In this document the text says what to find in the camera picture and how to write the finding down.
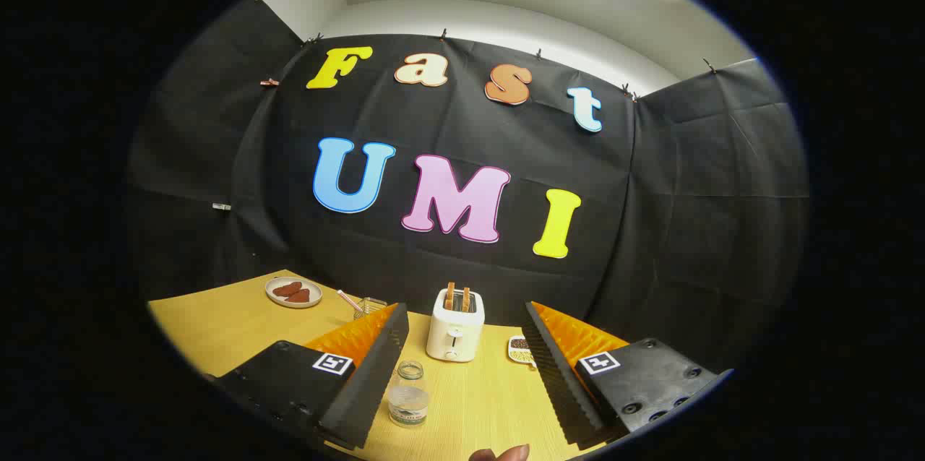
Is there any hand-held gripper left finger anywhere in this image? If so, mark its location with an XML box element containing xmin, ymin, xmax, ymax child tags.
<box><xmin>206</xmin><ymin>302</ymin><xmax>410</xmax><ymax>451</ymax></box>

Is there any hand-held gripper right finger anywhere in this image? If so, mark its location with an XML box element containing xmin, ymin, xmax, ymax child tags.
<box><xmin>522</xmin><ymin>301</ymin><xmax>734</xmax><ymax>451</ymax></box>

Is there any clear plastic bottle green label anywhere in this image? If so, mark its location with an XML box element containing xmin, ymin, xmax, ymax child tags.
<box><xmin>388</xmin><ymin>360</ymin><xmax>431</xmax><ymax>428</ymax></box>

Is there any white compartment spice tray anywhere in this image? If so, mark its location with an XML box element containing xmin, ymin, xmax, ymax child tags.
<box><xmin>507</xmin><ymin>335</ymin><xmax>535</xmax><ymax>366</ymax></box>

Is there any clear drinking glass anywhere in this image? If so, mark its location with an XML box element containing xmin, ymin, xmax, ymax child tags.
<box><xmin>353</xmin><ymin>297</ymin><xmax>389</xmax><ymax>321</ymax></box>

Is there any wooden table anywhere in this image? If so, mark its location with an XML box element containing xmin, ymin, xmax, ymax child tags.
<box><xmin>148</xmin><ymin>270</ymin><xmax>629</xmax><ymax>461</ymax></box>

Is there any white toaster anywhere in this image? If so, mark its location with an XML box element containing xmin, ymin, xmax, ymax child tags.
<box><xmin>426</xmin><ymin>288</ymin><xmax>486</xmax><ymax>363</ymax></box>

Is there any small white plate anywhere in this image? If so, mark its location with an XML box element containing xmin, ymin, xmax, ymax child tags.
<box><xmin>264</xmin><ymin>276</ymin><xmax>324</xmax><ymax>309</ymax></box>

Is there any black backdrop cloth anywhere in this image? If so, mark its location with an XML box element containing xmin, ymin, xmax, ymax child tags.
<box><xmin>126</xmin><ymin>0</ymin><xmax>810</xmax><ymax>375</ymax></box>

